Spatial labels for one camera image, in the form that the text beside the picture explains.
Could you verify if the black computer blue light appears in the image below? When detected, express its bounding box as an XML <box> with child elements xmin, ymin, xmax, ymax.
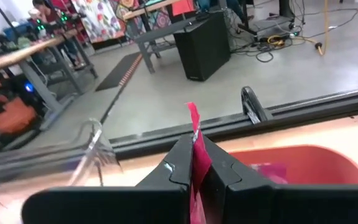
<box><xmin>10</xmin><ymin>74</ymin><xmax>47</xmax><ymax>103</ymax></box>

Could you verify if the red candy packet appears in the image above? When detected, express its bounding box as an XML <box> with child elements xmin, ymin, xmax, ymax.
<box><xmin>186</xmin><ymin>101</ymin><xmax>213</xmax><ymax>224</ymax></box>

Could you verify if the orange cloth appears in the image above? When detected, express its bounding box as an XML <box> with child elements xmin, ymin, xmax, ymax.
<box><xmin>171</xmin><ymin>0</ymin><xmax>197</xmax><ymax>17</ymax></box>

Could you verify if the yellow extension cord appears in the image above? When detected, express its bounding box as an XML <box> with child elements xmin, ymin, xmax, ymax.
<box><xmin>267</xmin><ymin>0</ymin><xmax>331</xmax><ymax>57</ymax></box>

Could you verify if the clear plastic bin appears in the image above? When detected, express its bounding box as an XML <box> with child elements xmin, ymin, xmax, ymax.
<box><xmin>66</xmin><ymin>117</ymin><xmax>123</xmax><ymax>187</ymax></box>

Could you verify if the orange plastic bin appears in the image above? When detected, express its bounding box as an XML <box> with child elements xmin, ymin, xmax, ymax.
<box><xmin>228</xmin><ymin>144</ymin><xmax>358</xmax><ymax>186</ymax></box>

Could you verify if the black computer tower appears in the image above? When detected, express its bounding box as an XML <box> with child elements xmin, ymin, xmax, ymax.
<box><xmin>172</xmin><ymin>11</ymin><xmax>232</xmax><ymax>82</ymax></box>

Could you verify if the floral curtain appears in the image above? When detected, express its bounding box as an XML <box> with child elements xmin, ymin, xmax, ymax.
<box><xmin>71</xmin><ymin>0</ymin><xmax>126</xmax><ymax>44</ymax></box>

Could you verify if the black floor mat orange-striped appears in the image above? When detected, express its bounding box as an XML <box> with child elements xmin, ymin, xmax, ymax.
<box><xmin>95</xmin><ymin>51</ymin><xmax>144</xmax><ymax>92</ymax></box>

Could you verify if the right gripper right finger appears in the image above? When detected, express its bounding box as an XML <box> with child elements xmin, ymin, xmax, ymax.
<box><xmin>202</xmin><ymin>136</ymin><xmax>358</xmax><ymax>224</ymax></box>

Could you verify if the orange shop vacuum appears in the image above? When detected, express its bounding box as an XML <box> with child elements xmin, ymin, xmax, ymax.
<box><xmin>0</xmin><ymin>93</ymin><xmax>38</xmax><ymax>138</ymax></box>

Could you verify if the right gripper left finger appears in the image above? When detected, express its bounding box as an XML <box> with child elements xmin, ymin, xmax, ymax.
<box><xmin>22</xmin><ymin>134</ymin><xmax>194</xmax><ymax>224</ymax></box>

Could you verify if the grey metal bench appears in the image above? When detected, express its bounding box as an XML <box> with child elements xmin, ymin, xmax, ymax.
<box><xmin>131</xmin><ymin>15</ymin><xmax>198</xmax><ymax>75</ymax></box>

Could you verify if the wooden top table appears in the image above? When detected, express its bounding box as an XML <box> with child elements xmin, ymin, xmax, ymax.
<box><xmin>0</xmin><ymin>29</ymin><xmax>98</xmax><ymax>125</ymax></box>

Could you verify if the black aluminium table frame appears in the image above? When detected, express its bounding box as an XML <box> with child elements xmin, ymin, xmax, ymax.
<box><xmin>0</xmin><ymin>85</ymin><xmax>358</xmax><ymax>187</ymax></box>

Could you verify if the person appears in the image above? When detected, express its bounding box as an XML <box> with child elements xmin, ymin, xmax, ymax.
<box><xmin>29</xmin><ymin>0</ymin><xmax>83</xmax><ymax>68</ymax></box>

